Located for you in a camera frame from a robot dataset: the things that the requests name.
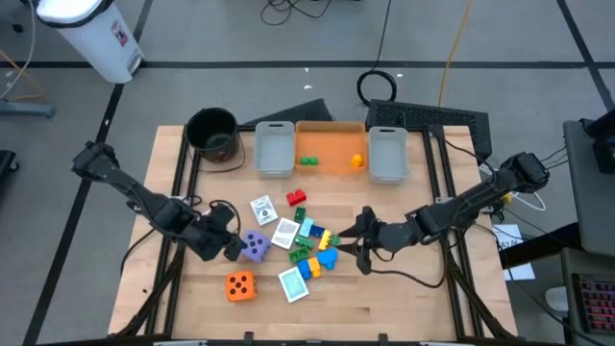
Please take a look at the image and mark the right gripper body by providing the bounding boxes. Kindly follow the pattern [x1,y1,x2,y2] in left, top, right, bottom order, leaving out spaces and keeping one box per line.
[356,207,410,276]

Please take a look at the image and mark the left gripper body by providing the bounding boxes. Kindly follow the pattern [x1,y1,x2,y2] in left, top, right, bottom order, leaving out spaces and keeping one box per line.
[184,204,237,262]

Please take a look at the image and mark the purple foam die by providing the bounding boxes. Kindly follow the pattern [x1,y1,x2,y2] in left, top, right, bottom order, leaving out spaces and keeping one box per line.
[239,230,272,264]

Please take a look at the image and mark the light blue rounded block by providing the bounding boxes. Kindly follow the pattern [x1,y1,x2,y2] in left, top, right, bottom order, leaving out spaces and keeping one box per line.
[316,247,339,271]

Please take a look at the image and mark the red toy block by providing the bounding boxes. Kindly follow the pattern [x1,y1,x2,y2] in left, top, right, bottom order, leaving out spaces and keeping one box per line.
[286,188,308,208]

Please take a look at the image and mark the orange foam die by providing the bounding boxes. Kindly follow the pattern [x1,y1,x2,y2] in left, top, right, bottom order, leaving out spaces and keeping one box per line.
[224,270,258,304]

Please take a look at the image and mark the light teal flat block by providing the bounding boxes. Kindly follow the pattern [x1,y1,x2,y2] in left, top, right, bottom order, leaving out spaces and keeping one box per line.
[298,215,316,239]

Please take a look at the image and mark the grey card deck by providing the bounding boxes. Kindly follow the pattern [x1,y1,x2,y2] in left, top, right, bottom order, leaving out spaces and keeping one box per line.
[270,216,302,251]

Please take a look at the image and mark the bright green hollow block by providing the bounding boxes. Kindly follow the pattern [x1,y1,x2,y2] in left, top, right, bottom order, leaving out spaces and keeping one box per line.
[287,246,311,264]

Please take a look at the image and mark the teal card deck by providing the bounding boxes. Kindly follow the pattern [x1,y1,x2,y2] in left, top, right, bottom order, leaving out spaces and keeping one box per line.
[277,266,310,305]

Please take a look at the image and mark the grey plastic bin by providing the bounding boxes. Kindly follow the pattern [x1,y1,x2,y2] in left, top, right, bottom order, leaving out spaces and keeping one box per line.
[253,120,296,180]
[367,126,412,185]

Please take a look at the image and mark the clear yellow bin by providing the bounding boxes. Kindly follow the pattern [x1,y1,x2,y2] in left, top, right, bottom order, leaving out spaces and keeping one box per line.
[293,120,369,176]

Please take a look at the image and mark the black pumpkin-face bucket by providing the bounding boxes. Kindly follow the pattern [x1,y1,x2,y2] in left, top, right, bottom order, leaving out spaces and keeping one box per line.
[184,107,241,163]

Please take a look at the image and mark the black flat panel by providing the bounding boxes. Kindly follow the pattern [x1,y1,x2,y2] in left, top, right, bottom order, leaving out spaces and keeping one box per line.
[238,98,335,132]

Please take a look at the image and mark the black perforated panel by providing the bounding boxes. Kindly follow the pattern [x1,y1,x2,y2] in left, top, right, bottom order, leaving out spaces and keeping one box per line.
[365,99,494,162]

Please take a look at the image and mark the white paper sheet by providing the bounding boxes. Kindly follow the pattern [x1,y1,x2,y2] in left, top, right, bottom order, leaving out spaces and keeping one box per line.
[492,223,537,283]

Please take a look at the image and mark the white round object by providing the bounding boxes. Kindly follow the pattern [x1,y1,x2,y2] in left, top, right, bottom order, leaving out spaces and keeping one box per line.
[545,285,571,313]

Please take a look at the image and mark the grey desk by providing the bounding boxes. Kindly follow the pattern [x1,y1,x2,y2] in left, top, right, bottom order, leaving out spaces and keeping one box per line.
[562,118,615,256]

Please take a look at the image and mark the black floor object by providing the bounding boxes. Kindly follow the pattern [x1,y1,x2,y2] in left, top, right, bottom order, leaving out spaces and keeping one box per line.
[0,149,20,186]

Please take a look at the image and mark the backlit keyboard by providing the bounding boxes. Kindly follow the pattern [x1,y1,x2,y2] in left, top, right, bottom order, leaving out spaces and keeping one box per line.
[571,272,615,335]

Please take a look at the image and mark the white trash bin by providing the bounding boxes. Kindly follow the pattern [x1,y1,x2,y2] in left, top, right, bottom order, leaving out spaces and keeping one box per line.
[36,0,145,86]

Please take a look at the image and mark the grey stand foot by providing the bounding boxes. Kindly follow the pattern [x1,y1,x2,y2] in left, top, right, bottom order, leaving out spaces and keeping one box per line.
[0,98,57,119]

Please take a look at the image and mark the black desk device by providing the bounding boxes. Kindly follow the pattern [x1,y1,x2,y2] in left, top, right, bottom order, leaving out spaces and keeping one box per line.
[580,108,615,175]

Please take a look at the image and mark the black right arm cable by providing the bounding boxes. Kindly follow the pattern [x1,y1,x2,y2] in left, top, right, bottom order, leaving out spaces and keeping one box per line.
[369,237,451,290]

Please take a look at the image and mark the black coiled cable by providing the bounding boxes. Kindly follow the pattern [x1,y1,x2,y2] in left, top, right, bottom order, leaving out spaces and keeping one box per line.
[356,0,399,108]

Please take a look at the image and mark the white cables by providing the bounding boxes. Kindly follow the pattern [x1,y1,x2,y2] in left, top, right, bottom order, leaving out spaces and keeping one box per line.
[480,162,549,212]

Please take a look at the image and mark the yellow cable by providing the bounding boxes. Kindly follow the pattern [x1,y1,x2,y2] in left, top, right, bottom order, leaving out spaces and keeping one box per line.
[437,0,477,108]

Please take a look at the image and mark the black cable bundle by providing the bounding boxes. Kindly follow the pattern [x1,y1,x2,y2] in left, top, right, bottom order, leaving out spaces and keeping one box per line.
[258,0,335,26]

